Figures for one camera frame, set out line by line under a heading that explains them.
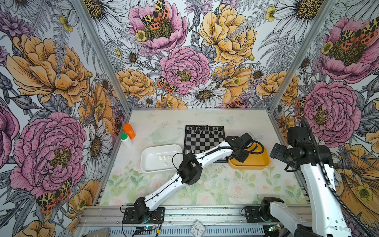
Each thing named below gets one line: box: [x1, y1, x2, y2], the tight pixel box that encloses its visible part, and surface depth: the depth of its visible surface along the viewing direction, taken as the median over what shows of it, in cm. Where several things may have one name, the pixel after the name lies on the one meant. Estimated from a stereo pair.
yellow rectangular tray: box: [228, 145, 271, 170], surface depth 89 cm
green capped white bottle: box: [120, 133, 133, 148], surface depth 96 cm
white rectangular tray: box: [140, 144, 184, 173], surface depth 94 cm
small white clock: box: [189, 219, 207, 237], surface depth 70 cm
